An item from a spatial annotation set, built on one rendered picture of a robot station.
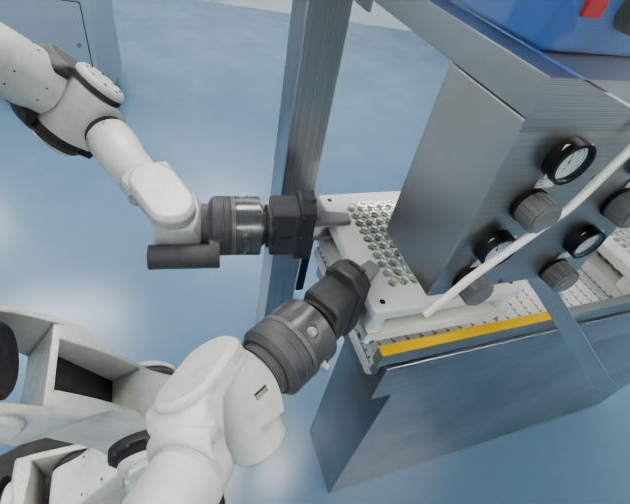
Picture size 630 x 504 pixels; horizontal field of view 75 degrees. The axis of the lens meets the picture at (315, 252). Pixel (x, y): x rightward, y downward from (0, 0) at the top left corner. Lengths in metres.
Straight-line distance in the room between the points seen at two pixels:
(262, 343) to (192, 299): 1.36
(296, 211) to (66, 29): 2.45
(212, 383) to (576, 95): 0.36
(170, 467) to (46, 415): 0.33
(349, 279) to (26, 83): 0.51
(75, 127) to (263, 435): 0.53
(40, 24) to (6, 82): 2.25
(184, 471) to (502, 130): 0.35
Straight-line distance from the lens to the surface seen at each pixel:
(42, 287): 1.96
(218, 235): 0.58
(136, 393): 0.80
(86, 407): 0.70
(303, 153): 0.66
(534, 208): 0.39
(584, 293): 0.96
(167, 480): 0.36
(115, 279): 1.91
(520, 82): 0.35
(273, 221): 0.59
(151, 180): 0.61
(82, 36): 2.91
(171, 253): 0.58
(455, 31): 0.41
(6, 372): 0.70
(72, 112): 0.74
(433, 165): 0.42
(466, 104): 0.39
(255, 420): 0.44
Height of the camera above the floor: 1.40
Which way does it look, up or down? 44 degrees down
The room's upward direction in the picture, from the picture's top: 13 degrees clockwise
